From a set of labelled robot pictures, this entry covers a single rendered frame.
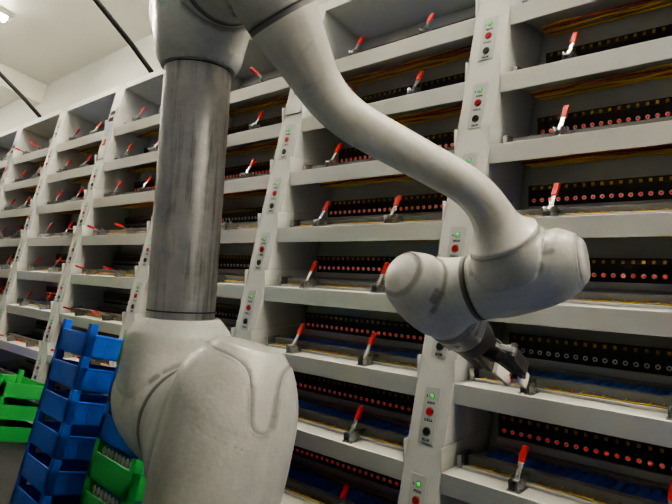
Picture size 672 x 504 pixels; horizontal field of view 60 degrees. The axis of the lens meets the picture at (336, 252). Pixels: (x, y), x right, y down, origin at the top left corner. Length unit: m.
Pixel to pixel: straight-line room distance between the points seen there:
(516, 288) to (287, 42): 0.45
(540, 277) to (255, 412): 0.41
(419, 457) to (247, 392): 0.75
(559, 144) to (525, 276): 0.61
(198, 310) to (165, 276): 0.07
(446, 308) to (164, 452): 0.43
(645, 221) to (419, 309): 0.55
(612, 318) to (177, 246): 0.81
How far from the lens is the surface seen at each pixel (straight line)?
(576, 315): 1.25
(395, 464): 1.41
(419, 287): 0.85
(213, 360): 0.69
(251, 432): 0.67
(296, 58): 0.81
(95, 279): 2.78
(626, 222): 1.27
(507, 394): 1.27
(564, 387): 1.30
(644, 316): 1.21
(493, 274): 0.83
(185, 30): 0.91
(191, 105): 0.89
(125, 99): 3.22
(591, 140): 1.36
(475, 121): 1.51
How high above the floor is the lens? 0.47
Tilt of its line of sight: 12 degrees up
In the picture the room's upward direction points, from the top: 11 degrees clockwise
